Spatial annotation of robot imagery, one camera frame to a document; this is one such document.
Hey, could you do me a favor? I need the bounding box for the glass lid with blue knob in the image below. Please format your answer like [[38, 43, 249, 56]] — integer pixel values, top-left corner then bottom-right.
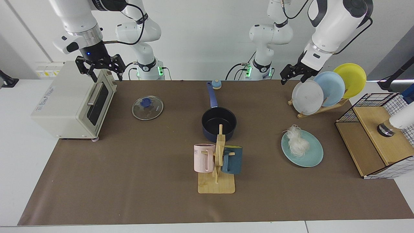
[[132, 96, 164, 121]]

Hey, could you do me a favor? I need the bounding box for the white vermicelli bundle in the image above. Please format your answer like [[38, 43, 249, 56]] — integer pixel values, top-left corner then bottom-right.
[[282, 125, 310, 158]]

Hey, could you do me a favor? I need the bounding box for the white plate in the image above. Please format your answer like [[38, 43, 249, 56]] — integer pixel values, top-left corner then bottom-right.
[[291, 80, 324, 115]]

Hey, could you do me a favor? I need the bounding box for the light blue plate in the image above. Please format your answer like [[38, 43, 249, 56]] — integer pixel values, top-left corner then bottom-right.
[[313, 71, 345, 107]]

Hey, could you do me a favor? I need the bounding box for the wooden plate rack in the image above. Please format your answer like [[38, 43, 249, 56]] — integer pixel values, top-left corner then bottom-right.
[[288, 97, 350, 119]]

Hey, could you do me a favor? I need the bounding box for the yellow plate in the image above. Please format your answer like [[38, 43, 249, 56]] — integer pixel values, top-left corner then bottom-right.
[[333, 63, 367, 99]]

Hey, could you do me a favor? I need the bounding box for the teal plate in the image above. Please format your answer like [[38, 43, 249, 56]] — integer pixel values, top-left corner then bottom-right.
[[281, 129, 324, 168]]

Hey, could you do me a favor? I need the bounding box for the dark blue pot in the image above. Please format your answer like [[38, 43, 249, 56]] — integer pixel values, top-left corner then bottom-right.
[[201, 81, 237, 142]]

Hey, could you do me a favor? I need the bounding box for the pale toaster oven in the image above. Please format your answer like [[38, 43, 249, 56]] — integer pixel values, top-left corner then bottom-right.
[[31, 61, 117, 142]]

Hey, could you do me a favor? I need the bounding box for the dark teal cup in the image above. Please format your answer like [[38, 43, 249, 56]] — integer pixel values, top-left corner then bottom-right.
[[222, 146, 243, 175]]

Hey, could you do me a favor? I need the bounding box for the brown table cloth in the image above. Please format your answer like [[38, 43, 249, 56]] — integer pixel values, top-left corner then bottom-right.
[[18, 80, 414, 226]]

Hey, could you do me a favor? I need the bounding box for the white cylinder with dark tip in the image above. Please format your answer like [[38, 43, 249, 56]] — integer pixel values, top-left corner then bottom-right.
[[377, 102, 414, 138]]

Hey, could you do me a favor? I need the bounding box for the blue object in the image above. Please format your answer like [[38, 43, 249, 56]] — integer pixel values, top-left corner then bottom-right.
[[401, 83, 414, 105]]

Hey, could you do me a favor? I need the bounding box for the pink cup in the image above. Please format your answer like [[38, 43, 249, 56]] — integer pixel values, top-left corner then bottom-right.
[[194, 144, 216, 173]]

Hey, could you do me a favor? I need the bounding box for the wooden cup stand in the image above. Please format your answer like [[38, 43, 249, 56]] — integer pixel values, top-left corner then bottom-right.
[[198, 124, 236, 194]]

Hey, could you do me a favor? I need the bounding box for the white wall socket strip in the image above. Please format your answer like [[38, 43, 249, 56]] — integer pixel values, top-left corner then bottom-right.
[[35, 62, 65, 79]]

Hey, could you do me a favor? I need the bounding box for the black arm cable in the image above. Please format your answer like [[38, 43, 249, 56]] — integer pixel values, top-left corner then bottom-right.
[[281, 0, 374, 55], [102, 3, 145, 46]]

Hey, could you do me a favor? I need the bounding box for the wire basket with wooden floor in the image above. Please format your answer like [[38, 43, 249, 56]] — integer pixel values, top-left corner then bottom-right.
[[335, 93, 414, 179]]

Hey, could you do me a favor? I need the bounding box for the black clamp mount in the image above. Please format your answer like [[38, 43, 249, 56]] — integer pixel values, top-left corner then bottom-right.
[[0, 70, 19, 88]]

